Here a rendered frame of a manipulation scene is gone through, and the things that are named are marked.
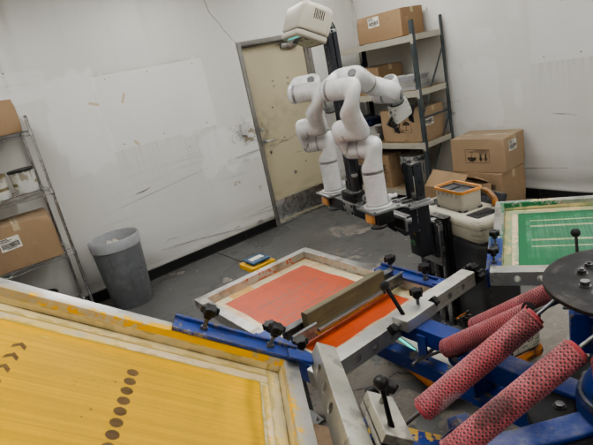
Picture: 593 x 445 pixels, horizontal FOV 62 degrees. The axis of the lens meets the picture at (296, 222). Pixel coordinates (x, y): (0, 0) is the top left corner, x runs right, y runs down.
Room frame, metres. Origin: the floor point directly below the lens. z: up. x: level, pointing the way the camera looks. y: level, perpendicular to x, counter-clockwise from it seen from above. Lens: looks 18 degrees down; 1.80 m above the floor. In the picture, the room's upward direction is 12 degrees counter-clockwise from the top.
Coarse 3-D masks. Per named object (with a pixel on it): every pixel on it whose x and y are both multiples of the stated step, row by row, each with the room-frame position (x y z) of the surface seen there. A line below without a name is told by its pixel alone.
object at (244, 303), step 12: (264, 288) 1.87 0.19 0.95; (276, 288) 1.85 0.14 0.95; (240, 300) 1.80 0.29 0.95; (252, 300) 1.78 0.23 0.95; (252, 312) 1.68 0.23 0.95; (264, 312) 1.66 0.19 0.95; (288, 324) 1.53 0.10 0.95; (336, 324) 1.46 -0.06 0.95; (348, 324) 1.45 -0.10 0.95; (360, 324) 1.43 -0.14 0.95; (324, 336) 1.40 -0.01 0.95; (336, 336) 1.39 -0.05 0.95; (348, 336) 1.37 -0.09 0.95; (312, 348) 1.35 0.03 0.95
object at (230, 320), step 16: (288, 256) 2.08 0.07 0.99; (304, 256) 2.10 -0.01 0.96; (320, 256) 2.00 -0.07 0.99; (336, 256) 1.96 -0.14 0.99; (256, 272) 1.97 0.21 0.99; (272, 272) 2.00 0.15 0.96; (352, 272) 1.84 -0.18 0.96; (368, 272) 1.76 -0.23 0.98; (224, 288) 1.88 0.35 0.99; (240, 288) 1.90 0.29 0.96; (224, 320) 1.62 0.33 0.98; (240, 320) 1.57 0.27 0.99
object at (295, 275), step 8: (288, 272) 1.98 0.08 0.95; (296, 272) 1.96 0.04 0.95; (304, 272) 1.95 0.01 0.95; (312, 272) 1.93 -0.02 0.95; (320, 272) 1.91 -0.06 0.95; (280, 280) 1.92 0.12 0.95; (288, 280) 1.90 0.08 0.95; (296, 280) 1.88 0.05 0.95; (328, 280) 1.82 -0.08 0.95; (336, 280) 1.80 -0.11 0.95; (344, 280) 1.79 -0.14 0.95; (280, 288) 1.84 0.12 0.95; (384, 296) 1.59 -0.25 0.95; (376, 304) 1.54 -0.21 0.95; (384, 304) 1.53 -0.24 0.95; (392, 304) 1.52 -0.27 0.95; (400, 304) 1.51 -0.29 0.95; (360, 312) 1.51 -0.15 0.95; (368, 312) 1.50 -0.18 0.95; (376, 312) 1.49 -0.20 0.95; (384, 312) 1.48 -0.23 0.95; (360, 320) 1.46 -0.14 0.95; (368, 320) 1.45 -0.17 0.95; (376, 320) 1.44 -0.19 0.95
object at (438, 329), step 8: (416, 328) 1.20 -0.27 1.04; (424, 328) 1.19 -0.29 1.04; (432, 328) 1.18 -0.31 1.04; (440, 328) 1.17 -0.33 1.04; (448, 328) 1.17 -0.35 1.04; (456, 328) 1.16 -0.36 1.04; (408, 336) 1.23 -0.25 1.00; (416, 336) 1.21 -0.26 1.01; (432, 336) 1.16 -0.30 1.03; (440, 336) 1.14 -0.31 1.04; (432, 344) 1.16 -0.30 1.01
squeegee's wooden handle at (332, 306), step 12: (372, 276) 1.55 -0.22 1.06; (384, 276) 1.58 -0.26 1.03; (348, 288) 1.50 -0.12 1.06; (360, 288) 1.51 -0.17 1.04; (372, 288) 1.54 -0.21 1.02; (324, 300) 1.45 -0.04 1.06; (336, 300) 1.45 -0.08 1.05; (348, 300) 1.48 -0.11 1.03; (360, 300) 1.51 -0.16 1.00; (312, 312) 1.39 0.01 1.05; (324, 312) 1.42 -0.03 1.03; (336, 312) 1.45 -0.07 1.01
